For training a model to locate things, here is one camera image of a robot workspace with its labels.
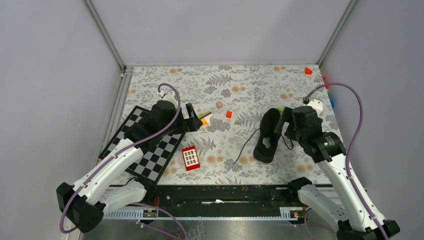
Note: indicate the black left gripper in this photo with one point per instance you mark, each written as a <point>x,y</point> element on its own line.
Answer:
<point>193,123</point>

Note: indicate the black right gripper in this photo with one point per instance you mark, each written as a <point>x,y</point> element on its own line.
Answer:
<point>287,116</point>

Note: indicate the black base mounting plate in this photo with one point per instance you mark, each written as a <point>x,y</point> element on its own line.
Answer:
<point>185,196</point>

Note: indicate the red triangular block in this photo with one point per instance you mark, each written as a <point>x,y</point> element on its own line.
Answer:
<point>308,71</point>

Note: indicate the black shoelace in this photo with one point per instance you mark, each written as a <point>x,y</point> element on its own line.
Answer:
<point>247,141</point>

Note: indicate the grey slotted cable duct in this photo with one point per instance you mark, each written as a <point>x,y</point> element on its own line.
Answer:
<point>209,213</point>

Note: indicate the small wooden cube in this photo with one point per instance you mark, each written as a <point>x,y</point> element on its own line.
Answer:
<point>219,105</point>

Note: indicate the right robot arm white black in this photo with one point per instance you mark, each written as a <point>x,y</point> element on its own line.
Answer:
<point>357,218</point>

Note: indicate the red toy calculator block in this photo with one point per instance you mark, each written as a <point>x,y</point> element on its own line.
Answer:
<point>190,158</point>

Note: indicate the black white chessboard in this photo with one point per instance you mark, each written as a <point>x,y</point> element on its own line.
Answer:
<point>155,159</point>

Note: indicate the black sneaker shoe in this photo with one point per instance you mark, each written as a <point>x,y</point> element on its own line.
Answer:
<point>267,143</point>

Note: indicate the floral patterned table mat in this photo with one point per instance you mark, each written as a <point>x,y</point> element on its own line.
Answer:
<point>248,91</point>

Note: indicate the orange red toy piece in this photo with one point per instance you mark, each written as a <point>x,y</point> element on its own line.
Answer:
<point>325,82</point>

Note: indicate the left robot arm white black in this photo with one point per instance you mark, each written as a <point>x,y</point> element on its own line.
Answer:
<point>108,187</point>

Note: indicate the multicolour toy brick stack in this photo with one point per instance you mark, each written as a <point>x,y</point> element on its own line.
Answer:
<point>206,118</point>

